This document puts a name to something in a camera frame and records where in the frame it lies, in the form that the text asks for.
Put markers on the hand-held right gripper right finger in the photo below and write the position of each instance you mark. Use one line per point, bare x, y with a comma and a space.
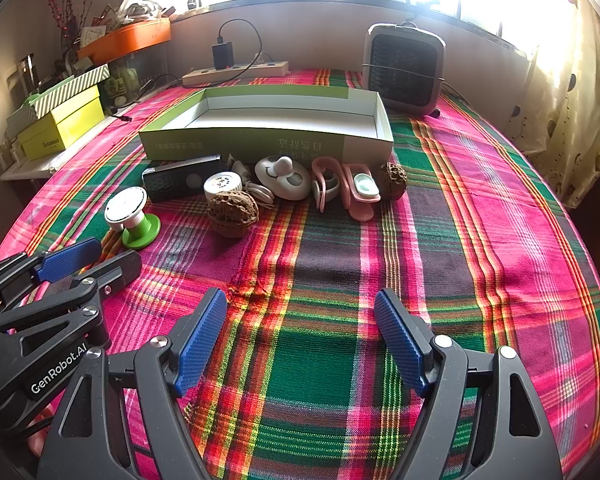
405, 345

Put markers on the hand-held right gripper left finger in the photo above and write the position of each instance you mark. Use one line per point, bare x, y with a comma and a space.
200, 340

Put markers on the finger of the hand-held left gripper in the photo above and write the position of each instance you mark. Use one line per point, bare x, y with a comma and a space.
117, 270
65, 259

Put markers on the white green spool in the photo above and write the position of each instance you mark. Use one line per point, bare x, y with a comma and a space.
125, 207

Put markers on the black rectangular device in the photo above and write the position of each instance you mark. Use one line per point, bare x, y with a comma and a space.
180, 180

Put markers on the brown walnut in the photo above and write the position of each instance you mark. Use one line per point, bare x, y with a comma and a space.
232, 212
393, 180

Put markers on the white round perforated device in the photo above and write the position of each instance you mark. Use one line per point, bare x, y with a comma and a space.
221, 183

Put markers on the pink clip with white pad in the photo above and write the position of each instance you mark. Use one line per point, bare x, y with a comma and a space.
364, 185

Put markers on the white round device with knob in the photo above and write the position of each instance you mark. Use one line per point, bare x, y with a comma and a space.
280, 182

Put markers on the green cardboard box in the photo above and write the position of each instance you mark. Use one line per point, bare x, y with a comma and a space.
260, 147

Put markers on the pink clip device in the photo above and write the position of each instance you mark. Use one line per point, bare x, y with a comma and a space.
325, 162

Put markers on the plaid pink green blanket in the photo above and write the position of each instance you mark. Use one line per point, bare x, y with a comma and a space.
330, 270

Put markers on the yellow-green box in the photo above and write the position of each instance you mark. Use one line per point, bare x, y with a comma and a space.
62, 125

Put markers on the green white striped box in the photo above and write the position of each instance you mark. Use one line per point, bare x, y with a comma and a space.
72, 87

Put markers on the green ornament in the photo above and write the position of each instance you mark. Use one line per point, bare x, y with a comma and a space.
125, 80

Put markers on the metal cup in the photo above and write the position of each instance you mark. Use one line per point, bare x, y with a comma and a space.
25, 70

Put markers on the orange tray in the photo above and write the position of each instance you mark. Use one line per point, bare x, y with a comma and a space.
130, 40

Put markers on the beige power strip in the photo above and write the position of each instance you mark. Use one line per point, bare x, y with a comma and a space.
240, 72

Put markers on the red twig decoration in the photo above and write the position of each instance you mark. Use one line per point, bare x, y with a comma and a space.
69, 25

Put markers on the black heater plug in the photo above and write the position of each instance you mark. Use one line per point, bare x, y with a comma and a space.
435, 111

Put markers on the black charger adapter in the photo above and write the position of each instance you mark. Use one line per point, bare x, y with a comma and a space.
222, 55

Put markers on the grey portable heater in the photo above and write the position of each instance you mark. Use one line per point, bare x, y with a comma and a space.
405, 70

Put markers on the cream dotted curtain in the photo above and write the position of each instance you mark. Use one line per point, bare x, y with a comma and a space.
570, 100

